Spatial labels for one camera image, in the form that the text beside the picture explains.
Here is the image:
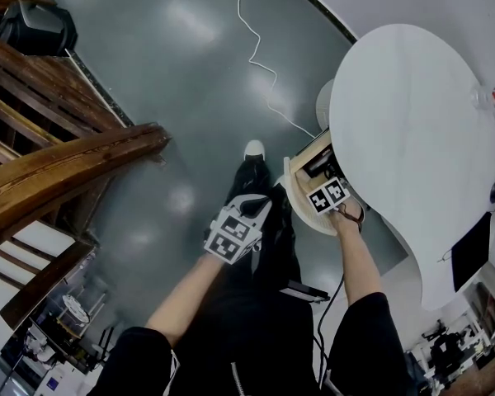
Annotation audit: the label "black bag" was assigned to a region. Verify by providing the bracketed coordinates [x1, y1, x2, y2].
[0, 0, 79, 57]

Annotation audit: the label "person's black shirt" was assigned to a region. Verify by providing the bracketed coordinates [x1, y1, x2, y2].
[86, 290, 410, 396]

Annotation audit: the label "black flat floor device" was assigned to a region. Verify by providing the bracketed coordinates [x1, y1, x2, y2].
[279, 279, 332, 304]

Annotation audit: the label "white round table base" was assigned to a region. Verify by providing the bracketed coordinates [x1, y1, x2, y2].
[315, 78, 336, 132]

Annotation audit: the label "clear plastic bottle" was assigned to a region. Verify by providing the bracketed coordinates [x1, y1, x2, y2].
[469, 83, 495, 115]

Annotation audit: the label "person's right hand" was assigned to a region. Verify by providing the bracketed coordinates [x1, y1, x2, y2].
[332, 200, 366, 233]

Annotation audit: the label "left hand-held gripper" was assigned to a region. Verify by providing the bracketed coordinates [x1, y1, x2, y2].
[204, 194, 273, 266]

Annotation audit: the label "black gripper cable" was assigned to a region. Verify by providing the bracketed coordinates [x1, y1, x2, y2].
[315, 273, 347, 390]

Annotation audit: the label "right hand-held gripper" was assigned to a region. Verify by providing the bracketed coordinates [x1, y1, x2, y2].
[305, 154, 351, 216]

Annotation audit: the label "white floor cable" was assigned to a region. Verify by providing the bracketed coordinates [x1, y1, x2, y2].
[220, 0, 317, 139]

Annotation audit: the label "black tripod equipment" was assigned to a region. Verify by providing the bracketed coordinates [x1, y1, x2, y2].
[428, 330, 465, 373]

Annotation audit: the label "person's white shoe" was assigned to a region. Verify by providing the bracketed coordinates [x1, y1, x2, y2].
[243, 139, 267, 161]

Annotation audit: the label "dark wooden bench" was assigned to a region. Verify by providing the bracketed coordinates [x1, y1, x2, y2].
[0, 0, 172, 330]

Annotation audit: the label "black cloth pouch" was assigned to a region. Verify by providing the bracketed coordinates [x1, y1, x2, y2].
[451, 210, 493, 293]

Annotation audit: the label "person's left forearm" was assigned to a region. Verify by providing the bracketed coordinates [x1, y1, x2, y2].
[145, 253, 228, 348]

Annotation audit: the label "person's black trousers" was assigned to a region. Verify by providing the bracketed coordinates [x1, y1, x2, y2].
[177, 158, 329, 396]

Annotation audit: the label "white round fan guard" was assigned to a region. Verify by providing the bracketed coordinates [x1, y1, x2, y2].
[60, 293, 91, 328]

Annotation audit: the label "white wooden drawer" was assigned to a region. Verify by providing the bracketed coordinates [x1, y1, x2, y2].
[283, 128, 368, 238]

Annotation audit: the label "person's right forearm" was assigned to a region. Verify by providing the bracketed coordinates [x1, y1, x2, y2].
[332, 223, 384, 307]

